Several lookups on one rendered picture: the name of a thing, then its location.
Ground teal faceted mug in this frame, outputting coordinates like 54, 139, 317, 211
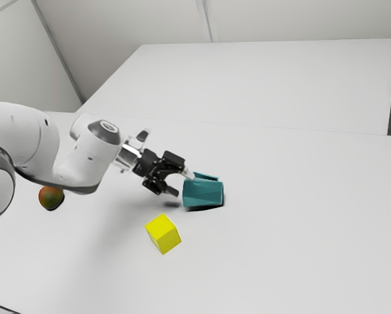
181, 171, 225, 211

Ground yellow cube block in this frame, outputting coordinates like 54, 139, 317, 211
144, 213, 182, 256

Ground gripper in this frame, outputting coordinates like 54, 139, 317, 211
132, 148, 194, 198

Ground red green mango fruit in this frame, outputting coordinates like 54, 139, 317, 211
38, 186, 65, 211

